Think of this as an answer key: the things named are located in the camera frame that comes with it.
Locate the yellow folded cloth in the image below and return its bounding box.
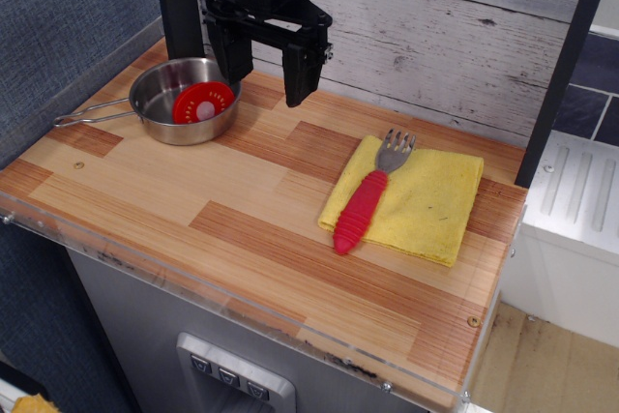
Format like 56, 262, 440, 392
317, 134, 486, 269

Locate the red handled metal fork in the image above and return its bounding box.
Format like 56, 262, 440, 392
333, 129, 416, 254

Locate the black right frame post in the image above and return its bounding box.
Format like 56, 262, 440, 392
515, 0, 601, 188

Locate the red perforated plastic disc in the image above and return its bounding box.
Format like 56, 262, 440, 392
172, 81, 235, 125

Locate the silver toy fridge cabinet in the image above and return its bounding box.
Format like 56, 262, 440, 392
69, 250, 461, 412

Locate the steel pan with handle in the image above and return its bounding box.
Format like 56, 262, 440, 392
53, 58, 242, 146

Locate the grey dispenser button panel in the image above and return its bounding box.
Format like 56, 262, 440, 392
176, 332, 297, 412

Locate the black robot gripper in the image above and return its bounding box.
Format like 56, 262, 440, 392
204, 0, 332, 107

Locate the white ribbed appliance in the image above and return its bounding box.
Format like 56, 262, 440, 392
500, 132, 618, 346

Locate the yellow object at corner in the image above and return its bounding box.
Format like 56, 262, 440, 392
12, 395, 60, 413

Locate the black left frame post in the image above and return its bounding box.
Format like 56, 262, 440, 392
160, 0, 205, 59

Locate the black frame post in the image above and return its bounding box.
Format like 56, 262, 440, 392
515, 0, 601, 188
160, 0, 205, 59

